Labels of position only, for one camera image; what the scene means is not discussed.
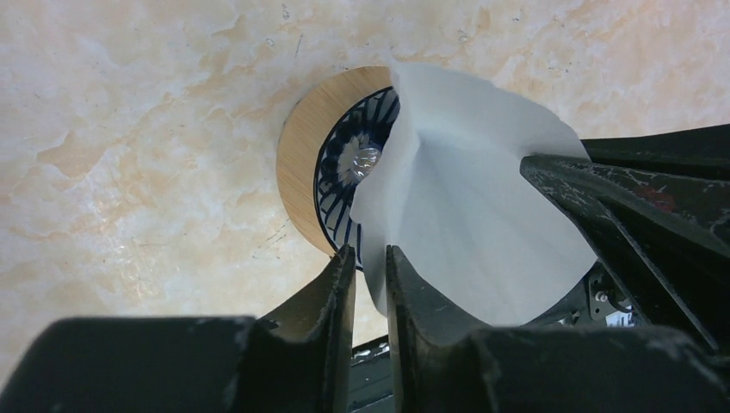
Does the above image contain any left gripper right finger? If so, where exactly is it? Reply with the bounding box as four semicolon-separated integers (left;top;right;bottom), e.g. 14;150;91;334
386;246;729;412

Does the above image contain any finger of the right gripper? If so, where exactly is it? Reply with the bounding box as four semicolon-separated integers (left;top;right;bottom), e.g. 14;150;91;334
582;124;729;181
520;155;729;354

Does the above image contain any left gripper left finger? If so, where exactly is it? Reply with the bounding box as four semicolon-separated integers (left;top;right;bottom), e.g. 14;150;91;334
1;246;356;412

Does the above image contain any blue glass dripper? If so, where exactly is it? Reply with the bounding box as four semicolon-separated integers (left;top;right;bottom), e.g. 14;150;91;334
313;86;399;270

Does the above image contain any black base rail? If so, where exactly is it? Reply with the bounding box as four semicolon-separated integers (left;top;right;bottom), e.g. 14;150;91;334
347;335;395;413

